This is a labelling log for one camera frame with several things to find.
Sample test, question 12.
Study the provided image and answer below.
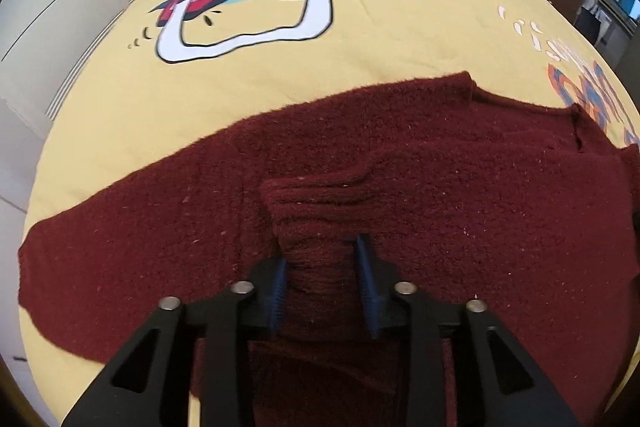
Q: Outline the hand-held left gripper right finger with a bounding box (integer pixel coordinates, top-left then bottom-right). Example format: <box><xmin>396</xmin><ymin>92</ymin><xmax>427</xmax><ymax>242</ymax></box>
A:
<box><xmin>354</xmin><ymin>234</ymin><xmax>582</xmax><ymax>427</ymax></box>

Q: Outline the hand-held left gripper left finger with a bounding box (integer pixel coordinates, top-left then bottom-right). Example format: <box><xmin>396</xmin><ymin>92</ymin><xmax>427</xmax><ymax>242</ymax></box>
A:
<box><xmin>60</xmin><ymin>256</ymin><xmax>291</xmax><ymax>427</ymax></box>

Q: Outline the maroon knit sweater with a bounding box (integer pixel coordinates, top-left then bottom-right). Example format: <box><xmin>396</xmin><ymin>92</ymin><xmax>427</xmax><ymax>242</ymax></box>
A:
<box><xmin>17</xmin><ymin>71</ymin><xmax>640</xmax><ymax>427</ymax></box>

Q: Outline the yellow printed blanket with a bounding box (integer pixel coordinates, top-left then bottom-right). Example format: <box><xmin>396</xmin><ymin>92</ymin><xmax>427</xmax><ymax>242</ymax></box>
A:
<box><xmin>20</xmin><ymin>0</ymin><xmax>640</xmax><ymax>427</ymax></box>

